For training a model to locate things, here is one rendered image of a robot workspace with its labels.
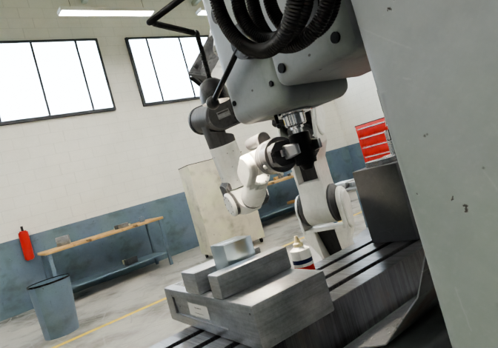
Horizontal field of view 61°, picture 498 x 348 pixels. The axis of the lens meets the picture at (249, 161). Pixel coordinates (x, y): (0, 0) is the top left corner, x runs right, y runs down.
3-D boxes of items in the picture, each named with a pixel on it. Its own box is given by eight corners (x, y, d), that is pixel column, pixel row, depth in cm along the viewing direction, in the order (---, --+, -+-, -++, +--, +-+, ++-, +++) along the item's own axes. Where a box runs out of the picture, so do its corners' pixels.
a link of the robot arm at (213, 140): (201, 150, 140) (186, 111, 138) (223, 141, 144) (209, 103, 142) (216, 148, 130) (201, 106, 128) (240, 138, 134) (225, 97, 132)
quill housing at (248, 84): (231, 129, 93) (193, -9, 94) (298, 116, 106) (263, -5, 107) (287, 104, 78) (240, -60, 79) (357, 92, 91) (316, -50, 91)
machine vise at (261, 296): (171, 319, 90) (158, 269, 90) (230, 292, 98) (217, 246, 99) (264, 353, 61) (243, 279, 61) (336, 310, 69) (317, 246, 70)
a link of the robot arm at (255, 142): (266, 179, 105) (250, 182, 115) (301, 163, 108) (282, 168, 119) (248, 137, 104) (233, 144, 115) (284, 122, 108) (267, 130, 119)
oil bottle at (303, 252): (296, 292, 85) (281, 239, 85) (310, 284, 87) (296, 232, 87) (310, 293, 81) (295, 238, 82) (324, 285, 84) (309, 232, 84)
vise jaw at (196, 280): (185, 292, 80) (180, 272, 80) (249, 264, 89) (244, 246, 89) (199, 295, 75) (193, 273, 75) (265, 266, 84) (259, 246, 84)
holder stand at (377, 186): (371, 243, 107) (350, 167, 107) (408, 220, 122) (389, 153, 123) (417, 240, 98) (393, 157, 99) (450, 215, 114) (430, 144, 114)
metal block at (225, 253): (218, 277, 78) (209, 246, 78) (244, 266, 81) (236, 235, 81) (232, 279, 73) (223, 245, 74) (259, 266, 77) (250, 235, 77)
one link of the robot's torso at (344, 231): (341, 285, 183) (299, 189, 172) (387, 280, 172) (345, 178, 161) (333, 309, 170) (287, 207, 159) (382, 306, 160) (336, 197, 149)
